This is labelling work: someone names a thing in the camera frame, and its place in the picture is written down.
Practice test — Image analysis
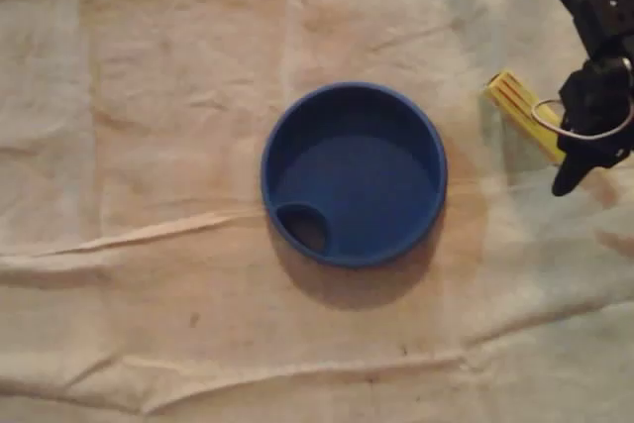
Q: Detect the grey looped cable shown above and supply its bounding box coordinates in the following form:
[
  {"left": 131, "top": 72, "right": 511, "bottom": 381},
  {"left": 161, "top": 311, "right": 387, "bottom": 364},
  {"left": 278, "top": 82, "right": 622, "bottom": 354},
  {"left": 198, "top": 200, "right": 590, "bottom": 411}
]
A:
[{"left": 530, "top": 57, "right": 634, "bottom": 142}]

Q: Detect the white wrinkled cloth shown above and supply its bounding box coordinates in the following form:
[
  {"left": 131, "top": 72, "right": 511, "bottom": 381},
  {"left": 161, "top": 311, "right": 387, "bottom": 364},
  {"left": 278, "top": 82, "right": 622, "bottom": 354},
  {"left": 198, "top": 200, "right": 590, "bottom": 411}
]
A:
[{"left": 0, "top": 0, "right": 634, "bottom": 423}]

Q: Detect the blue bowl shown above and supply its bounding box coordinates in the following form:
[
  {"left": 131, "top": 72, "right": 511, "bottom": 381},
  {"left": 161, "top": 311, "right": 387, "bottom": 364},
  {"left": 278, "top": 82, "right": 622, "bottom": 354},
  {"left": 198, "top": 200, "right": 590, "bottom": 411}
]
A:
[{"left": 260, "top": 80, "right": 449, "bottom": 268}]

